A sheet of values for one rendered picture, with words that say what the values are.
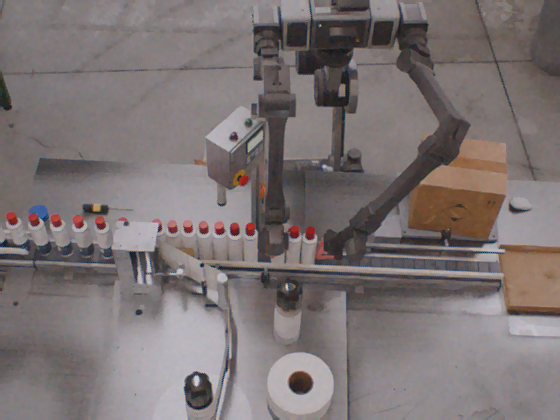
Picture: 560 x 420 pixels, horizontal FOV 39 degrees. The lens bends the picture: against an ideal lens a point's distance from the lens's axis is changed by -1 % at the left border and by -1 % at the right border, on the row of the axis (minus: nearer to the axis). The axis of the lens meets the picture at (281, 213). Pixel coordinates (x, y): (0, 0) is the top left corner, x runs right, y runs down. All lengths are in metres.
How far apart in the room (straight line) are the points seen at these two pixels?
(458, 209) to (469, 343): 0.47
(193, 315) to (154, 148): 1.77
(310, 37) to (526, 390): 1.38
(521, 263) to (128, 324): 1.42
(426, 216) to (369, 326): 0.46
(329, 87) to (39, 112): 2.13
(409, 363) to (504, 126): 2.20
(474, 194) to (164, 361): 1.19
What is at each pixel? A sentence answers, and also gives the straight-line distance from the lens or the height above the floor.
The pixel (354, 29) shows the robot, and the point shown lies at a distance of 2.71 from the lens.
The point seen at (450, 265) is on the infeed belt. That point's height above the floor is 0.88.
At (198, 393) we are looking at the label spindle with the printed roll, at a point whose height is 1.17.
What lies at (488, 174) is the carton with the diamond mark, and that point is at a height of 1.12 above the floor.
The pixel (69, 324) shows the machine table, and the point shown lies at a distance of 2.80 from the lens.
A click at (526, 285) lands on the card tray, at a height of 0.83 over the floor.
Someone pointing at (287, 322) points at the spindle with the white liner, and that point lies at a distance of 2.51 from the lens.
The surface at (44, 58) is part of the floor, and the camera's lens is 4.92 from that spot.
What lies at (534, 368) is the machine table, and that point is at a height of 0.83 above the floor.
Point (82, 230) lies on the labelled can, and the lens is 2.73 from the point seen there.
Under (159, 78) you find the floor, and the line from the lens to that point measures 4.67.
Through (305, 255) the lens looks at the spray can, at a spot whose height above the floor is 0.97.
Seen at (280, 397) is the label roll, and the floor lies 1.02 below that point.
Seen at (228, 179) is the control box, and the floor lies 1.34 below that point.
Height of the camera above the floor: 3.23
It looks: 54 degrees down
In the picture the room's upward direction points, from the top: 3 degrees clockwise
